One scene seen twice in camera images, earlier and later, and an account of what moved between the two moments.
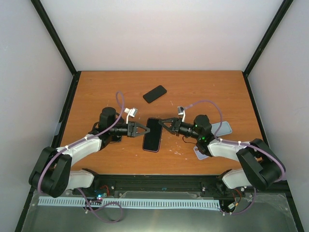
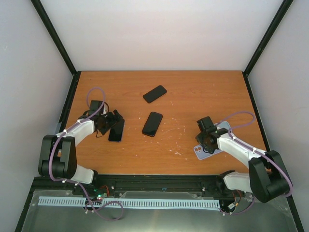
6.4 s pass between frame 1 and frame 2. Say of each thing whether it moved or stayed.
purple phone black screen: moved
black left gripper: moved
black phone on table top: stayed
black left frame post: stayed
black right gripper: moved
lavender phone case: stayed
